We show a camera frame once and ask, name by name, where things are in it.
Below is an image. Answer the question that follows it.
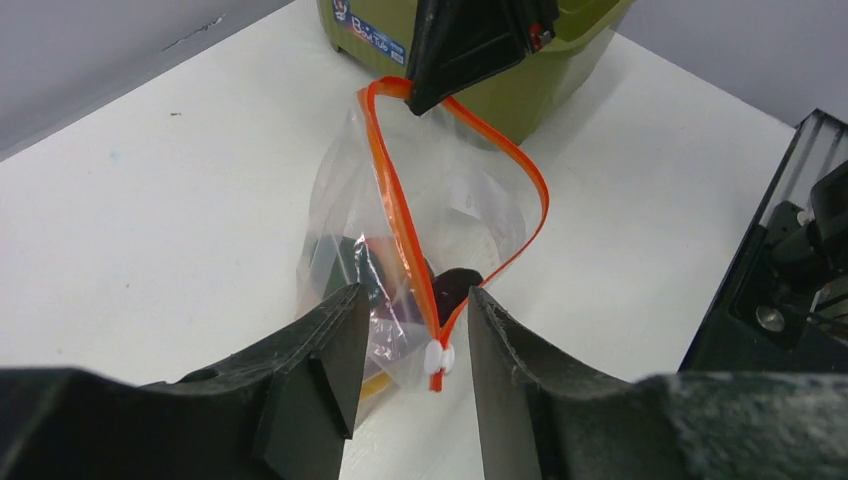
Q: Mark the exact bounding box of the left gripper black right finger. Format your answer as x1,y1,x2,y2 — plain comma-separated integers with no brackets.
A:
468,287,847,479

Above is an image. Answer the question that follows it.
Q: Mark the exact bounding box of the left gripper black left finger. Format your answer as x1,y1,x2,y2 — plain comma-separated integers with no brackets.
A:
1,284,369,479

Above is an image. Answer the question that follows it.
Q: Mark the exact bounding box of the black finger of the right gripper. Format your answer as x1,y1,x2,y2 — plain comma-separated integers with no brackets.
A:
405,0,559,116

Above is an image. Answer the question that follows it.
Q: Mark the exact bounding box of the olive green plastic basket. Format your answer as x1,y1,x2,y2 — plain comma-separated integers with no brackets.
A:
316,1,631,144

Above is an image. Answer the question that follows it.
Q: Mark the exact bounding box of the yellow toy bell pepper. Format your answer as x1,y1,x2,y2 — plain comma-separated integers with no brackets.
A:
359,372,393,402

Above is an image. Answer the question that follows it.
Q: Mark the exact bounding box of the purple toy eggplant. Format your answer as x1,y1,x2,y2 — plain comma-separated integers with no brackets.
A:
384,267,485,333

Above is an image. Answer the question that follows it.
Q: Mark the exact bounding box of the clear zip top bag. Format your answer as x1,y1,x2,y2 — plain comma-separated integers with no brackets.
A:
296,76,550,408

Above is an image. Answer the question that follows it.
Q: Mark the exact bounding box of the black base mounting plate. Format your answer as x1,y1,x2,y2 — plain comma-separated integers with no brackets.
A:
680,109,847,374

